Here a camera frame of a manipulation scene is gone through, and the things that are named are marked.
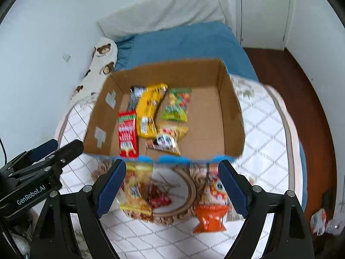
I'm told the black cable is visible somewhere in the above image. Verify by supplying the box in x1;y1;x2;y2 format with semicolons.
0;137;7;168

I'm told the black snack packet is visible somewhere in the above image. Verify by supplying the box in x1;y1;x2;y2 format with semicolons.
127;86;147;112

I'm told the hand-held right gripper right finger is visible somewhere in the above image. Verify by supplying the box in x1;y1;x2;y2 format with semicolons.
218;160;316;259

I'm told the bear print pillow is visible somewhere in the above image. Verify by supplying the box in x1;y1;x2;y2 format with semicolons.
69;36;118;108

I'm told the small red snack packet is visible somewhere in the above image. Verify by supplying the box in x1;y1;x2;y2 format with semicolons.
148;185;172;209

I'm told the small yellow snack packet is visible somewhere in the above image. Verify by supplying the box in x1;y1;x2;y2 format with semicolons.
158;123;189;141

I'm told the yellow crisp packet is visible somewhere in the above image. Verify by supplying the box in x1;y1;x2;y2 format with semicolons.
120;163;154;219

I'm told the grey headboard cushion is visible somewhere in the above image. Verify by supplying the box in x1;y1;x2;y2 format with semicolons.
97;0;227;39

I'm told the orange snack packet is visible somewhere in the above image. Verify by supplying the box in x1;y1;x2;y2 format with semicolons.
193;204;229;234

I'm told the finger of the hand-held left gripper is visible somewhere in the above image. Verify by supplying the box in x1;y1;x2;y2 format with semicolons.
0;139;58;178
8;140;84;181

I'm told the white door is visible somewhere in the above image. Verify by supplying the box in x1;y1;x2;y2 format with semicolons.
233;0;294;50

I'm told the green candy packet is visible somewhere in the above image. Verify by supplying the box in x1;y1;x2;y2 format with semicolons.
160;88;192;122

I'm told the white plastic bag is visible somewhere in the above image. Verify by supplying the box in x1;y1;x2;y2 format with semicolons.
310;208;343;235

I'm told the large yellow snack packet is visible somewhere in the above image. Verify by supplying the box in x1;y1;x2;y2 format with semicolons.
135;83;168;138

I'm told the silver panda print snack packet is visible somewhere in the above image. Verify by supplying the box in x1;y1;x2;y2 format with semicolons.
146;133;181;156

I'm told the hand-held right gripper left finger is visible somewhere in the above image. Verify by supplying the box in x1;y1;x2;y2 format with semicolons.
30;159;127;259

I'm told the blue bed sheet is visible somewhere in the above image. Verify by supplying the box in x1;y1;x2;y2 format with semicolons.
114;22;309;213

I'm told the cardboard box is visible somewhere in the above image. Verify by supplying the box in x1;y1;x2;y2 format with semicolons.
83;58;246;165

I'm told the red striped snack packet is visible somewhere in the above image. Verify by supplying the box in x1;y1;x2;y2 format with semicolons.
116;111;139;159

